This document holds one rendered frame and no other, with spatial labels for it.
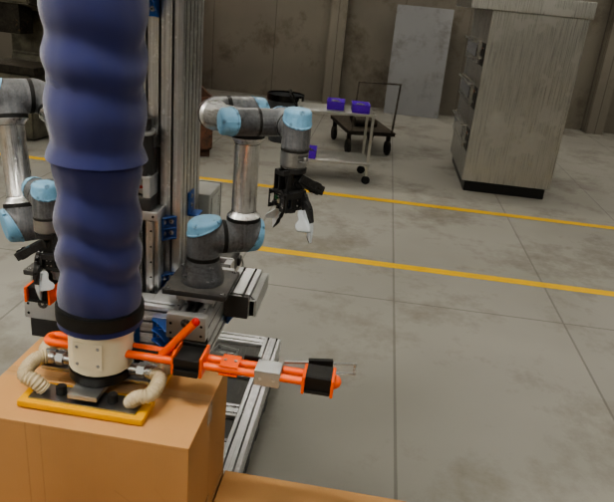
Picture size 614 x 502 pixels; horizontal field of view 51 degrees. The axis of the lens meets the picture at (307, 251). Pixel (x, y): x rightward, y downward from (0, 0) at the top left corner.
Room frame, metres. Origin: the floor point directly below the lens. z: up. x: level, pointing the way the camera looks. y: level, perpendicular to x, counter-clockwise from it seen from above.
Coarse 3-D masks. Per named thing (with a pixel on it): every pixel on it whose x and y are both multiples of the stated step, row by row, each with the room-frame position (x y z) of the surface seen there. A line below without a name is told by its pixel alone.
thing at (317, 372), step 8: (304, 368) 1.48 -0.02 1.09; (312, 368) 1.48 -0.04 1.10; (320, 368) 1.49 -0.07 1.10; (328, 368) 1.49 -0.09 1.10; (304, 376) 1.44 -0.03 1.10; (312, 376) 1.44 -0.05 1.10; (320, 376) 1.44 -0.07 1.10; (328, 376) 1.45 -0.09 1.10; (304, 384) 1.44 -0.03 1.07; (312, 384) 1.44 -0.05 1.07; (320, 384) 1.44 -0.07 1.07; (328, 384) 1.44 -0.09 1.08; (312, 392) 1.43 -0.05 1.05; (320, 392) 1.43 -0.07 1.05; (328, 392) 1.44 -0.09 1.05
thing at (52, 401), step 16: (64, 384) 1.44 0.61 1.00; (32, 400) 1.40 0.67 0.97; (48, 400) 1.40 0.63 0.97; (64, 400) 1.41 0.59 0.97; (80, 400) 1.41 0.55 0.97; (112, 400) 1.41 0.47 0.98; (96, 416) 1.37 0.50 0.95; (112, 416) 1.37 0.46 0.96; (128, 416) 1.37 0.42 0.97; (144, 416) 1.38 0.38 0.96
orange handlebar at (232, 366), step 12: (48, 336) 1.53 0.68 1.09; (60, 336) 1.55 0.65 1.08; (144, 348) 1.53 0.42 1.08; (156, 348) 1.53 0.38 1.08; (144, 360) 1.48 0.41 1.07; (156, 360) 1.48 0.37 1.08; (168, 360) 1.48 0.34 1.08; (216, 360) 1.51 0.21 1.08; (228, 360) 1.49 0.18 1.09; (240, 360) 1.50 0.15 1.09; (228, 372) 1.46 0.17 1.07; (240, 372) 1.46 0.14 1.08; (252, 372) 1.46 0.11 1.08; (288, 372) 1.49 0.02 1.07; (300, 372) 1.49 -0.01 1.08; (336, 384) 1.44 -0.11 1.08
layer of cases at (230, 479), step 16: (224, 480) 1.65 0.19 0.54; (240, 480) 1.65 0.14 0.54; (256, 480) 1.66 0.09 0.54; (272, 480) 1.67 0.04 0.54; (224, 496) 1.58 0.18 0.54; (240, 496) 1.58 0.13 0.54; (256, 496) 1.59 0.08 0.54; (272, 496) 1.60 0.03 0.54; (288, 496) 1.60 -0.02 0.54; (304, 496) 1.61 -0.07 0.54; (320, 496) 1.62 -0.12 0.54; (336, 496) 1.62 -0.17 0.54; (352, 496) 1.63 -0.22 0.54; (368, 496) 1.64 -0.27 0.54
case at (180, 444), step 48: (0, 384) 1.49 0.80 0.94; (144, 384) 1.55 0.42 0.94; (192, 384) 1.57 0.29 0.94; (0, 432) 1.35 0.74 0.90; (48, 432) 1.34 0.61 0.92; (96, 432) 1.33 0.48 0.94; (144, 432) 1.34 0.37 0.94; (192, 432) 1.36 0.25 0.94; (0, 480) 1.35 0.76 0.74; (48, 480) 1.34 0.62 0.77; (96, 480) 1.32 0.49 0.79; (144, 480) 1.31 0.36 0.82; (192, 480) 1.34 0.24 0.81
